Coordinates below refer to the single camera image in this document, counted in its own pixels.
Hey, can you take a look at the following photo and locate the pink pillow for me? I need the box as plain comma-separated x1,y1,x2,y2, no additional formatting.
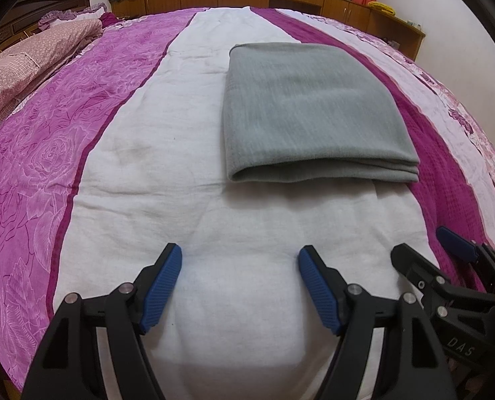
0,19,104,130

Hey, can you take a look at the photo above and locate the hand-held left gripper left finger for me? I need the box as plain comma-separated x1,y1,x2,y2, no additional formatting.
22,243,183,400

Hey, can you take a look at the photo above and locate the white pillow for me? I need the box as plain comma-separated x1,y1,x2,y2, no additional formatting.
78,3,108,21

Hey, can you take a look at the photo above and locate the dark wooden headboard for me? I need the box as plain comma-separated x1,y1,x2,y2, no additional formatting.
0,0,93,65

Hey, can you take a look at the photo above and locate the grey towel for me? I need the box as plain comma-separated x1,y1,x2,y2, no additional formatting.
221,42,421,185

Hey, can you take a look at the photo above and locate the pink and white bedspread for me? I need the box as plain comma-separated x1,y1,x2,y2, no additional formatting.
0,5,495,400

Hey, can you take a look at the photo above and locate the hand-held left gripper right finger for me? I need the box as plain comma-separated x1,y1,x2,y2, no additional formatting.
298,245,459,400

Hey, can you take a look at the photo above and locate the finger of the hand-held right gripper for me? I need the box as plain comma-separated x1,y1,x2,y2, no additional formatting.
391,243,495,317
436,226,495,296

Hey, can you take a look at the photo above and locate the purple ruffled pillow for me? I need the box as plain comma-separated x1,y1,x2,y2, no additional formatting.
38,8,81,26

